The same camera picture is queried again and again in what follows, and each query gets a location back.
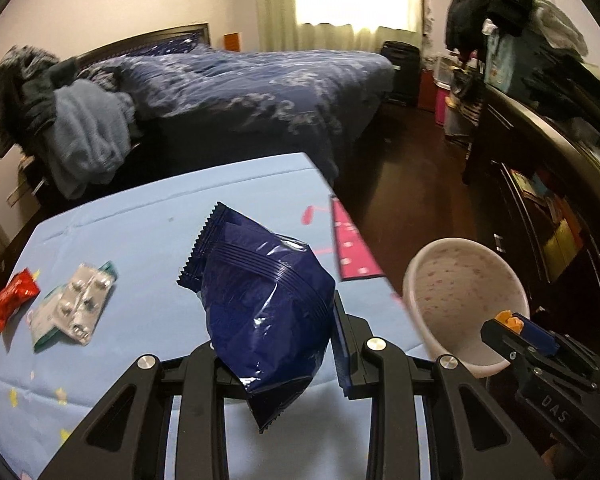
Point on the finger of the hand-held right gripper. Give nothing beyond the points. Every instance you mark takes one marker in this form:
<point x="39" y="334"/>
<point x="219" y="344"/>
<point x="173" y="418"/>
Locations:
<point x="537" y="336"/>
<point x="500" y="340"/>

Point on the white speckled plastic basin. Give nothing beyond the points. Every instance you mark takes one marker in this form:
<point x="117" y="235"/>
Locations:
<point x="455" y="290"/>

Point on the dark padded jacket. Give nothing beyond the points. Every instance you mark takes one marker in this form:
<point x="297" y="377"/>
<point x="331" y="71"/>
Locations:
<point x="45" y="90"/>

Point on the orange wooden box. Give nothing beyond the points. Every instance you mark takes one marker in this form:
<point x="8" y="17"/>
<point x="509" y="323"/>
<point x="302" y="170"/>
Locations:
<point x="233" y="42"/>

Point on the black hanging coat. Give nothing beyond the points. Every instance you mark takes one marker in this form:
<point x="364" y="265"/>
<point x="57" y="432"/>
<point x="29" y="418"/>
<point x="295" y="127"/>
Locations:
<point x="465" y="10"/>

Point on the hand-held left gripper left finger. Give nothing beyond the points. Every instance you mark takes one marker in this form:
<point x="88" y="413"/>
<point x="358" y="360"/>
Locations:
<point x="200" y="375"/>

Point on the white hanging garment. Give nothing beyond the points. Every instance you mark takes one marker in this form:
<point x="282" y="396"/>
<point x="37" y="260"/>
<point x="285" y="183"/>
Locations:
<point x="560" y="25"/>

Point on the silver pill blister packs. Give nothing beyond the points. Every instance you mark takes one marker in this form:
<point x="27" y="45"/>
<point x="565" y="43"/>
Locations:
<point x="44" y="317"/>

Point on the red snack packet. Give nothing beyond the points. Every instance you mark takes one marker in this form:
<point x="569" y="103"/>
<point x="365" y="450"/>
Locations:
<point x="15" y="297"/>

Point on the black suitcase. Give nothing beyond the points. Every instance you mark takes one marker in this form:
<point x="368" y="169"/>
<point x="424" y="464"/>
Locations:
<point x="400" y="72"/>

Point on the grey patterned garment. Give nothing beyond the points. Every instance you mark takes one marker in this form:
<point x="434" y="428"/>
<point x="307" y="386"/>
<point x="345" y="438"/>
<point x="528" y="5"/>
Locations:
<point x="7" y="95"/>

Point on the pile of dark clothes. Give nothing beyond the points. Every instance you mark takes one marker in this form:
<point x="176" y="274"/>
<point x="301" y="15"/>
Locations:
<point x="575" y="90"/>

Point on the orange peel piece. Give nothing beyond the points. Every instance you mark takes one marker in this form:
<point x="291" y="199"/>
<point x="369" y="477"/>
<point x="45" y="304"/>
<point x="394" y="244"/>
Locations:
<point x="509" y="320"/>

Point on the dark wooden bed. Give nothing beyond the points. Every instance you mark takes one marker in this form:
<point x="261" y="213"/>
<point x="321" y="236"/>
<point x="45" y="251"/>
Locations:
<point x="260" y="100"/>

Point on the light blue package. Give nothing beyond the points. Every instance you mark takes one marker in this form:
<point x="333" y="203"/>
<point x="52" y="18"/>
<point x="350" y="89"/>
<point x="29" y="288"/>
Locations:
<point x="507" y="62"/>

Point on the red box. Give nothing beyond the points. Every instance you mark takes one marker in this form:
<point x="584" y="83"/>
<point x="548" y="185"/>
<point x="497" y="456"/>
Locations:
<point x="426" y="94"/>

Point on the silver blister pack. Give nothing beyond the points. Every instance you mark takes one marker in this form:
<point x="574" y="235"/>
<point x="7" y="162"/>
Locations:
<point x="82" y="305"/>

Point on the dark blue patterned quilt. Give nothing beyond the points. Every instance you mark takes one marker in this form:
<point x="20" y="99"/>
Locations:
<point x="260" y="90"/>

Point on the pink plastic bin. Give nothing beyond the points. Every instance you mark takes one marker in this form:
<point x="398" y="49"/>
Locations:
<point x="441" y="107"/>

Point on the dark blue snack bag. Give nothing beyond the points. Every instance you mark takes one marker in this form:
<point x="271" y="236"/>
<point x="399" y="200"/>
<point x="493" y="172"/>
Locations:
<point x="265" y="300"/>

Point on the pale green curtain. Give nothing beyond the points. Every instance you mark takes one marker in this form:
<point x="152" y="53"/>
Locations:
<point x="275" y="5"/>

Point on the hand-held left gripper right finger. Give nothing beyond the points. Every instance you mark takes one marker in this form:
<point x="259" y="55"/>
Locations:
<point x="342" y="360"/>

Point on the dark blue star pillow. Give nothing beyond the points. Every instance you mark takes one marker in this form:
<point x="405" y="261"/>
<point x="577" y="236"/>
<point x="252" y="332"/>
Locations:
<point x="180" y="46"/>

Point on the light blue printed tablecloth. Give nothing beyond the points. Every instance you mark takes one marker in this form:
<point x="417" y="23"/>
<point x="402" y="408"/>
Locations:
<point x="130" y="220"/>

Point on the dark hanging jacket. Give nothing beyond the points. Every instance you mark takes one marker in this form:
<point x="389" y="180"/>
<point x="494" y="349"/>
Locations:
<point x="510" y="7"/>

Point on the dark wooden cabinet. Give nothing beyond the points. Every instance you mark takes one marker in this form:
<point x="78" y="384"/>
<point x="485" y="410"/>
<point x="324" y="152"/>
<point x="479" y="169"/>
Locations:
<point x="510" y="160"/>

